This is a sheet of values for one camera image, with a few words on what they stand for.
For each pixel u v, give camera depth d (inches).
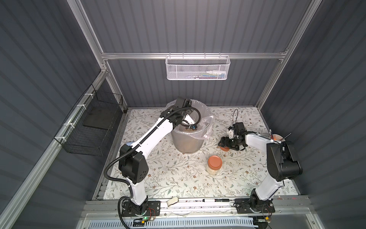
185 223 30.0
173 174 33.5
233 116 45.3
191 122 30.3
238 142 29.0
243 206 29.0
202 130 28.7
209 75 36.7
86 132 27.9
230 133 36.5
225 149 36.3
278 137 35.7
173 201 29.0
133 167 18.4
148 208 28.4
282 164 19.2
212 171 32.5
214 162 31.5
